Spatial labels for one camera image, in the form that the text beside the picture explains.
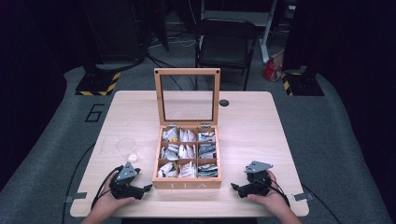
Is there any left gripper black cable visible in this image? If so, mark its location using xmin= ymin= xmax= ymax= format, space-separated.
xmin=90 ymin=164 xmax=124 ymax=210

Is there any black folding chair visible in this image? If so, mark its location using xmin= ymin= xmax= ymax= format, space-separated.
xmin=194 ymin=17 xmax=261 ymax=91

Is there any person's left hand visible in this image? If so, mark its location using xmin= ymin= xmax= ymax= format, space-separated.
xmin=92 ymin=180 xmax=137 ymax=217

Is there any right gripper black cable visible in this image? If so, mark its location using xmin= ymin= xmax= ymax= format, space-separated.
xmin=269 ymin=178 xmax=292 ymax=209

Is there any pile of tea bags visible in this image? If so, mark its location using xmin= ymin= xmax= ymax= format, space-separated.
xmin=157 ymin=127 xmax=219 ymax=179

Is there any dark curtain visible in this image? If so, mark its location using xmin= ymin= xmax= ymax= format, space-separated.
xmin=0 ymin=0 xmax=94 ymax=191
xmin=282 ymin=0 xmax=396 ymax=220

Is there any wooden tea box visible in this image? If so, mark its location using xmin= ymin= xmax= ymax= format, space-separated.
xmin=151 ymin=67 xmax=223 ymax=190

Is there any white floor cable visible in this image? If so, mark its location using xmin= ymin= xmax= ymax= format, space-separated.
xmin=148 ymin=33 xmax=198 ymax=50

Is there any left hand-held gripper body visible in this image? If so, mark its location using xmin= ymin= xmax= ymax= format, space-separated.
xmin=108 ymin=161 xmax=145 ymax=201

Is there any dark cabinet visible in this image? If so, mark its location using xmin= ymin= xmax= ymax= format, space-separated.
xmin=81 ymin=0 xmax=148 ymax=64

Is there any black floor cable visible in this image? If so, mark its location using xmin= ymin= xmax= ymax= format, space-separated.
xmin=300 ymin=182 xmax=344 ymax=224
xmin=61 ymin=141 xmax=97 ymax=224

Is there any black striped stand base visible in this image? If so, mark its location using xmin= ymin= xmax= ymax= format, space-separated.
xmin=280 ymin=66 xmax=326 ymax=97
xmin=75 ymin=63 xmax=122 ymax=97

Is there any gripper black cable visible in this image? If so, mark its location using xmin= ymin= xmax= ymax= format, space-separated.
xmin=269 ymin=178 xmax=292 ymax=209
xmin=90 ymin=164 xmax=124 ymax=210

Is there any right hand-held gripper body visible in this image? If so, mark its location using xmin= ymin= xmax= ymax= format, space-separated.
xmin=241 ymin=160 xmax=275 ymax=198

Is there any red bag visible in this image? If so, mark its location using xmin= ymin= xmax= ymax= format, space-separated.
xmin=262 ymin=49 xmax=285 ymax=83

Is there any person's right hand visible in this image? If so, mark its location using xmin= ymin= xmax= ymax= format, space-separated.
xmin=247 ymin=169 xmax=291 ymax=217

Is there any grey tape piece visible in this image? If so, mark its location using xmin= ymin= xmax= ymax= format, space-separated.
xmin=65 ymin=191 xmax=89 ymax=203
xmin=291 ymin=192 xmax=315 ymax=202

